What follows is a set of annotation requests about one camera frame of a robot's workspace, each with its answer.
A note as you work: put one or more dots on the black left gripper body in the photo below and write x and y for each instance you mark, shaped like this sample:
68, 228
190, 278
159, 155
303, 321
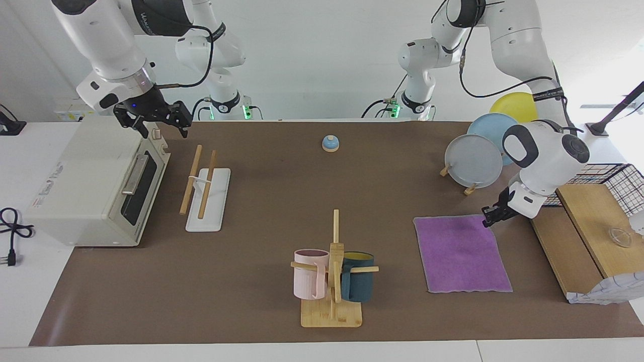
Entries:
508, 203

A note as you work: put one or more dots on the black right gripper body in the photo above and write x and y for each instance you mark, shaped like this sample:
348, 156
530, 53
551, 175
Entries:
148, 105

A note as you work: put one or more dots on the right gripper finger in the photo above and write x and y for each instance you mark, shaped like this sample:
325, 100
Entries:
182, 118
136, 123

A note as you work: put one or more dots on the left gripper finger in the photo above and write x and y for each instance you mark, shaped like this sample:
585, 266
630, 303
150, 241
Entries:
489, 215
500, 212

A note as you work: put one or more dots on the purple and grey towel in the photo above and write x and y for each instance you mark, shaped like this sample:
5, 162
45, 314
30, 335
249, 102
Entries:
460, 254

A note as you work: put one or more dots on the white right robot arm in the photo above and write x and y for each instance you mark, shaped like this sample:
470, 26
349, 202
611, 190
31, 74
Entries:
100, 40

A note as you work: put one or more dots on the wooden plate rack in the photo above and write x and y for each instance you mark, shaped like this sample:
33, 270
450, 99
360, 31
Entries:
444, 172

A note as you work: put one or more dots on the white towel rack wooden bars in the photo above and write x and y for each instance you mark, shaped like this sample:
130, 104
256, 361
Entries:
209, 211

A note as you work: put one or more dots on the grey plate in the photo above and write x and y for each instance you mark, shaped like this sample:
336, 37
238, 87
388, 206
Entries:
473, 161

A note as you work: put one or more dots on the white power strip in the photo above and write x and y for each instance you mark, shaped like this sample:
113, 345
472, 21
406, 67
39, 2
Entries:
70, 114

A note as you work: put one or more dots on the brown wooden board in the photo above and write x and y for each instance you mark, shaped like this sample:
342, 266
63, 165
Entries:
563, 251

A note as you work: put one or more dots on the cream toaster oven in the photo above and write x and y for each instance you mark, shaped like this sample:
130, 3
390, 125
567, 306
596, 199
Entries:
85, 181

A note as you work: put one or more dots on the light blue plate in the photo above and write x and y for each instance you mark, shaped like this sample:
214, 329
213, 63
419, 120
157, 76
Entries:
490, 125

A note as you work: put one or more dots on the light wooden board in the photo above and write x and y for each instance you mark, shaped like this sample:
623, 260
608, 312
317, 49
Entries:
593, 216

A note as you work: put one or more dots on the yellow plate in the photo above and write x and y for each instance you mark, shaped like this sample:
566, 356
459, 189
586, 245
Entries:
515, 105

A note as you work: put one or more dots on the clear glass lid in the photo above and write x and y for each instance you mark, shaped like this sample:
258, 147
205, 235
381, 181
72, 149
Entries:
619, 236

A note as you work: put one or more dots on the black desk clamp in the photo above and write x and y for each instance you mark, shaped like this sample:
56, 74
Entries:
10, 126

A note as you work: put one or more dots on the white patterned cloth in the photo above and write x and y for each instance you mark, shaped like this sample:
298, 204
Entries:
614, 291

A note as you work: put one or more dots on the dark teal mug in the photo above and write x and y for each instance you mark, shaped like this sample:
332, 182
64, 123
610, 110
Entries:
359, 286

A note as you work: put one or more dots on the brown table mat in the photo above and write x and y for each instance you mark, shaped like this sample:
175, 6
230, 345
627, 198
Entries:
251, 251

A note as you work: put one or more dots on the blue service bell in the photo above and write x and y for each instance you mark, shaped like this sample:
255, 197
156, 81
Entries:
330, 145

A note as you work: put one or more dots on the wooden mug tree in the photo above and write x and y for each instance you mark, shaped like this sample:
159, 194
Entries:
336, 314

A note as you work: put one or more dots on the pink mug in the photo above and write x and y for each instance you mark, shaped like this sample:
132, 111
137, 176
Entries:
307, 281

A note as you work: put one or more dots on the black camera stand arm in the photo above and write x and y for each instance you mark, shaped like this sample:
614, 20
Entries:
601, 125

